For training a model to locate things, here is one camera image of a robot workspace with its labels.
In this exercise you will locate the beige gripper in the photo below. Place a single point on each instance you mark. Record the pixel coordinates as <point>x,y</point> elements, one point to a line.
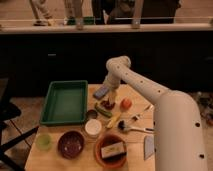
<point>112,96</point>

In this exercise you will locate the blue sponge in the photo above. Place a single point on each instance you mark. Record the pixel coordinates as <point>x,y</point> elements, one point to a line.
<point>100,92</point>

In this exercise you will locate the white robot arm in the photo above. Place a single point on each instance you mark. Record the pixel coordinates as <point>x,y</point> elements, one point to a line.
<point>178,135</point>

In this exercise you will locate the purple bowl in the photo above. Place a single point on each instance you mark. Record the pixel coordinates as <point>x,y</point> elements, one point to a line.
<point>71,144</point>

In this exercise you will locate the orange bowl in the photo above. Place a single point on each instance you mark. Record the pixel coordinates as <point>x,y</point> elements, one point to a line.
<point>112,162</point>

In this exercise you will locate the brown pretzel toy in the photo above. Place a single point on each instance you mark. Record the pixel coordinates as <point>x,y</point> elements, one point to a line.
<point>107,105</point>

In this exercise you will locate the orange tomato toy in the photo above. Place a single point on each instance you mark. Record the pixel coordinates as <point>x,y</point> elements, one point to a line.
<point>125,104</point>

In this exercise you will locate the green cucumber toy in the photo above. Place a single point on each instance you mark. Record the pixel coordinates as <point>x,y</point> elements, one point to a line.
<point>102,111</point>

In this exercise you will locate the yellow banana toy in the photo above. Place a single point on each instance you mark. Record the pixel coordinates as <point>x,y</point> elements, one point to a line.
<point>112,121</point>

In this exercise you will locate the small dark metal cup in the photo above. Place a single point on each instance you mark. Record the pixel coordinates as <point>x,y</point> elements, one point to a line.
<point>91,114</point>

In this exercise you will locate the black bristle brush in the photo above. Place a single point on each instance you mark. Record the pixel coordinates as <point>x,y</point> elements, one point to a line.
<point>126,128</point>

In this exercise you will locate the white round container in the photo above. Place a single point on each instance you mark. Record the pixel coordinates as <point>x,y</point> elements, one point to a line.
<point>93,128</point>

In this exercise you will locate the green plastic tray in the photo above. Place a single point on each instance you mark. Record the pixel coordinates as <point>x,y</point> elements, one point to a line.
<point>65,103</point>

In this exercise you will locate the grey folded cloth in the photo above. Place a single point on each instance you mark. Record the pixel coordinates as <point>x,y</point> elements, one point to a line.
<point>148,147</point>

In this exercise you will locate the light green cup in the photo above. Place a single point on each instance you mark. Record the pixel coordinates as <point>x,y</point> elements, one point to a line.
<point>43,142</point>

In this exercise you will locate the black chair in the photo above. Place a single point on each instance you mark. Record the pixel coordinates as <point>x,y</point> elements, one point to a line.
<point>8,111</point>

